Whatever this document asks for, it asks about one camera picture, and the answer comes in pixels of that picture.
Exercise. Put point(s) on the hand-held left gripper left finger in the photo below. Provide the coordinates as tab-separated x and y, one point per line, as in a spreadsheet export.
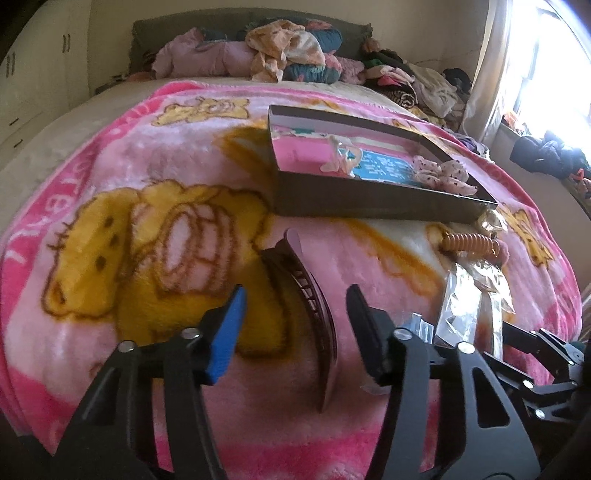
225	332

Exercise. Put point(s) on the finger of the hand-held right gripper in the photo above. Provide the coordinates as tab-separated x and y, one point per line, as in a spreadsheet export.
547	394
535	344

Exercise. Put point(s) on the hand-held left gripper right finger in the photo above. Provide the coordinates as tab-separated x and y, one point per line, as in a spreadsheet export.
364	337

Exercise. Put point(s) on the dark maroon claw hair clip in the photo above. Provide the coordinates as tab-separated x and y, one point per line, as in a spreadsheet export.
318	323

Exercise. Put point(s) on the clear plastic jewelry bag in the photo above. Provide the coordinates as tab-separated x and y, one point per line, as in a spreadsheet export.
461	304
496	295

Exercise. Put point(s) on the grey cardboard box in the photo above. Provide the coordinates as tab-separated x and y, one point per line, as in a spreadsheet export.
369	203

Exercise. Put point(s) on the small clear plastic case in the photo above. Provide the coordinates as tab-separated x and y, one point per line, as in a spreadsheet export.
417	328

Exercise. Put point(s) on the brown spiral hair accessory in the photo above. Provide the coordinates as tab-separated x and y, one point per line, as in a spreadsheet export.
464	241

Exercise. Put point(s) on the shiny gold accessory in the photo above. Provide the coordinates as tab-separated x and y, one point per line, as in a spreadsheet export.
490	220

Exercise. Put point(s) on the pink polka dot scrunchie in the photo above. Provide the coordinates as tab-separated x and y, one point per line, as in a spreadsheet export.
441	176

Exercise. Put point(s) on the white pink hair bow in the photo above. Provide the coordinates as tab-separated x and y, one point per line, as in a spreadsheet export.
342	159

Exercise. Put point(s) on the dark jacket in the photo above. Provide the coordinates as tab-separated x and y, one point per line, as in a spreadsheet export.
549	154

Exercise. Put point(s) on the pink bear printed blanket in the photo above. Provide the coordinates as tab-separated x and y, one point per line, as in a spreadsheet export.
138	147

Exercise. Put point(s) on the pile of mixed clothes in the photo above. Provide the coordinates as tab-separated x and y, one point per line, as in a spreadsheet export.
425	87

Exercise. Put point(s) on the pink floral cloth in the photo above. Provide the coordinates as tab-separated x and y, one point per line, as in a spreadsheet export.
344	67

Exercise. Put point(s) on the dark teal floral quilt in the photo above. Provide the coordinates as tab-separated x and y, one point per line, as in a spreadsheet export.
318	69

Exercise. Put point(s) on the cream curtain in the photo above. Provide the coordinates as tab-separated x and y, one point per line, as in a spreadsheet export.
491	69

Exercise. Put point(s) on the pink duvet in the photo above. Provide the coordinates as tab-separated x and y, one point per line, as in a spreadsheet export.
198	55

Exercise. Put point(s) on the window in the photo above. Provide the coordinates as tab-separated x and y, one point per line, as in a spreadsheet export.
554	55

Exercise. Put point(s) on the peach patterned cloth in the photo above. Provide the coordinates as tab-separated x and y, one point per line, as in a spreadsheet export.
286	48

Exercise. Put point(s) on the cream wardrobe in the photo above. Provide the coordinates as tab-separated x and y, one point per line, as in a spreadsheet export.
37	69

